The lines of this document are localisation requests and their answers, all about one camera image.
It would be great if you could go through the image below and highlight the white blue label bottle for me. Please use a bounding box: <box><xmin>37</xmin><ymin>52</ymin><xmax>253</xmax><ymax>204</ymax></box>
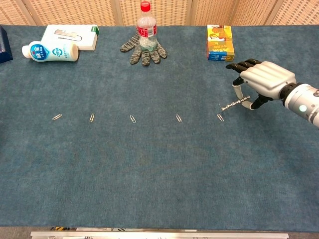
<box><xmin>21</xmin><ymin>40</ymin><xmax>80</xmax><ymax>63</ymax></box>

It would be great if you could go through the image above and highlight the blue felt table mat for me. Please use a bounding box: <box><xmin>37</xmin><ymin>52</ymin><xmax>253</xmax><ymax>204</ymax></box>
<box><xmin>0</xmin><ymin>24</ymin><xmax>319</xmax><ymax>231</ymax></box>

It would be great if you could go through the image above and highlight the wicker folding screen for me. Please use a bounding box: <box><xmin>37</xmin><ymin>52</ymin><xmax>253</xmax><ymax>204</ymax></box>
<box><xmin>0</xmin><ymin>0</ymin><xmax>319</xmax><ymax>27</ymax></box>

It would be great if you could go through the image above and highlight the grey knit work glove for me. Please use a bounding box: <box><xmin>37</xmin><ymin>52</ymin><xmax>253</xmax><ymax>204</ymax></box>
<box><xmin>120</xmin><ymin>27</ymin><xmax>168</xmax><ymax>67</ymax></box>

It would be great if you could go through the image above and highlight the aluminium profile rail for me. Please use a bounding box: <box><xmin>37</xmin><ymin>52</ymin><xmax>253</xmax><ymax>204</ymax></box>
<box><xmin>30</xmin><ymin>231</ymin><xmax>290</xmax><ymax>239</ymax></box>

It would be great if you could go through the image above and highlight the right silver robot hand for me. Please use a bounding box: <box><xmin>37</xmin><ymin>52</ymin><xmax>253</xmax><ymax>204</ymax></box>
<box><xmin>225</xmin><ymin>58</ymin><xmax>297</xmax><ymax>111</ymax></box>

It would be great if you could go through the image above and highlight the dark blue box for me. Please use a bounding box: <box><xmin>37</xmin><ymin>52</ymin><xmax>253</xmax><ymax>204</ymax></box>
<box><xmin>0</xmin><ymin>25</ymin><xmax>13</xmax><ymax>63</ymax></box>

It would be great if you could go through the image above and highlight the clear red cap bottle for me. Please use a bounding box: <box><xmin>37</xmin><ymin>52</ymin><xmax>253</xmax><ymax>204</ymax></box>
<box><xmin>136</xmin><ymin>0</ymin><xmax>158</xmax><ymax>52</ymax></box>

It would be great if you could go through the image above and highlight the metal magnetic rod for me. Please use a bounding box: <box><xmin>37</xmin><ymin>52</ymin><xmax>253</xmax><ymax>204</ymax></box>
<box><xmin>221</xmin><ymin>96</ymin><xmax>251</xmax><ymax>112</ymax></box>

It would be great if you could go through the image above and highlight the yellow orange carton box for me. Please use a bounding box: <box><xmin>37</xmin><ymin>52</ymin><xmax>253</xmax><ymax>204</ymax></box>
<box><xmin>206</xmin><ymin>24</ymin><xmax>235</xmax><ymax>62</ymax></box>

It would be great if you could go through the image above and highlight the white adapter product box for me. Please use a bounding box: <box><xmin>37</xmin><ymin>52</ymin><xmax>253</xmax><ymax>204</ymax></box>
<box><xmin>41</xmin><ymin>24</ymin><xmax>100</xmax><ymax>51</ymax></box>

